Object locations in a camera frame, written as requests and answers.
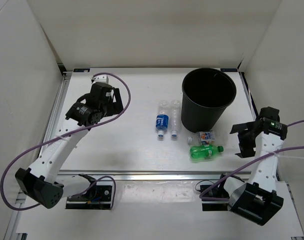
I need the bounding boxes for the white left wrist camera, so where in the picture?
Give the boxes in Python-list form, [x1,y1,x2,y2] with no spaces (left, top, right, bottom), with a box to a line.
[91,74,109,84]

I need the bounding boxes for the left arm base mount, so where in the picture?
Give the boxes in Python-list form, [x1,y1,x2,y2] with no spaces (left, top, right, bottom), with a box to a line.
[65,174,116,210]

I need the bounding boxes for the aluminium left frame rail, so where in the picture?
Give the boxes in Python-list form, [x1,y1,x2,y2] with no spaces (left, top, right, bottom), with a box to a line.
[43,71,72,142]

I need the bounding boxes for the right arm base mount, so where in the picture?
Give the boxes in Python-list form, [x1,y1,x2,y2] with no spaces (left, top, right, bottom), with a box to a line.
[202,177,245,212]

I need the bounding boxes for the aluminium front table rail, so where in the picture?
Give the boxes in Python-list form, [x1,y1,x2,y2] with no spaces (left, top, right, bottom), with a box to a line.
[59,170,252,181]

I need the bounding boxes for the blue label plastic bottle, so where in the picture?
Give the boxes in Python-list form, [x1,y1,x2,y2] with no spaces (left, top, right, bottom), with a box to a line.
[155,100,170,139]

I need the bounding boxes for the black plastic waste bin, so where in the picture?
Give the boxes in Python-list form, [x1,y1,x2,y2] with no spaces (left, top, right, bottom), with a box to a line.
[181,68,237,133]

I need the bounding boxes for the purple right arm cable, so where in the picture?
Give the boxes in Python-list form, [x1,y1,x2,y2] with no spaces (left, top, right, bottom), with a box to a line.
[199,118,304,201]

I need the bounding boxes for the clear crushed plastic bottle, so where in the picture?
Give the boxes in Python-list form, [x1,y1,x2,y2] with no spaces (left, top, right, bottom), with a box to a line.
[170,100,181,139]

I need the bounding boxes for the green plastic bottle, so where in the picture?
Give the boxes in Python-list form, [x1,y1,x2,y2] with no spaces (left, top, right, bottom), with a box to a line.
[189,145,224,159]

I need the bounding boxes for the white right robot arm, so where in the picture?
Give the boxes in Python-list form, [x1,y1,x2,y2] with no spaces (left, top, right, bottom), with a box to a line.
[216,106,287,226]

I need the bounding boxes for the orange blue label bottle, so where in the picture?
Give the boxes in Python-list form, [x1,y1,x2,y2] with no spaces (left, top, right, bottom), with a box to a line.
[187,130,216,146]

